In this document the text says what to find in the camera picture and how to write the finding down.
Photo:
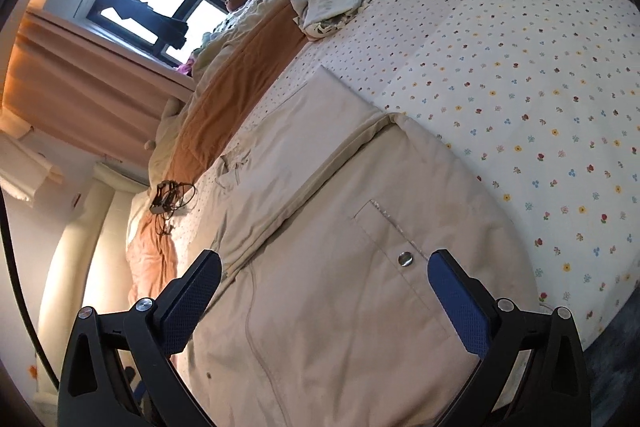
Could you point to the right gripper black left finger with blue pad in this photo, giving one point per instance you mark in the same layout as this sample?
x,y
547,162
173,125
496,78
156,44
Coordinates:
x,y
117,368

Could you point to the brown orange quilt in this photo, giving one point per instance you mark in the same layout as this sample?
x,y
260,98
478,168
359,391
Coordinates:
x,y
235,89

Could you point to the white wall shelf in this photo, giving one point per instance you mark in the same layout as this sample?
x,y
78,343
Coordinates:
x,y
23,171

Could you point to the beige jacket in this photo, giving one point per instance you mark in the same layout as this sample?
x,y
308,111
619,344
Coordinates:
x,y
324,217

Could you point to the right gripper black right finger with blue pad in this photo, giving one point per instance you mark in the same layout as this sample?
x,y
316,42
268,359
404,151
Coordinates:
x,y
531,369

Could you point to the floral white bed sheet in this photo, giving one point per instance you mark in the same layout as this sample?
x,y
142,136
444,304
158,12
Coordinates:
x,y
540,101

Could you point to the cream padded headboard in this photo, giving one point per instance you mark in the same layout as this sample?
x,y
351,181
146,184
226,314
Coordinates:
x,y
89,266

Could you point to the beige pillow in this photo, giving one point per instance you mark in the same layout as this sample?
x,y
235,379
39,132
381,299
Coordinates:
x,y
208,61

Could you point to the beige pleated curtain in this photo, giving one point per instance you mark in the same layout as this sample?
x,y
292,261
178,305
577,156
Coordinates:
x,y
86,90

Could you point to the black charger with cables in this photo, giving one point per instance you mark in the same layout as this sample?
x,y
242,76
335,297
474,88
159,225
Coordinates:
x,y
170,197

